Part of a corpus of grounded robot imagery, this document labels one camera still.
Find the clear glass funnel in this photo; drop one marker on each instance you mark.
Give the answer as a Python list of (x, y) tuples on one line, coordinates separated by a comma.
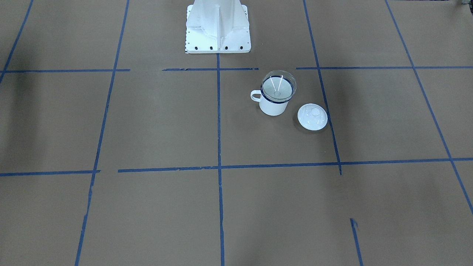
[(278, 86)]

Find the white mug lid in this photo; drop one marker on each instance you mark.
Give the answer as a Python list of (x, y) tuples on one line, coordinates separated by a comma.
[(312, 117)]

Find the white enamel mug blue rim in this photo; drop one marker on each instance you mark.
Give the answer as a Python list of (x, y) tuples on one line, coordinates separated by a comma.
[(269, 108)]

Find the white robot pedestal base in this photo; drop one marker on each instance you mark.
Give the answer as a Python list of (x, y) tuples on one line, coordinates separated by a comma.
[(217, 26)]

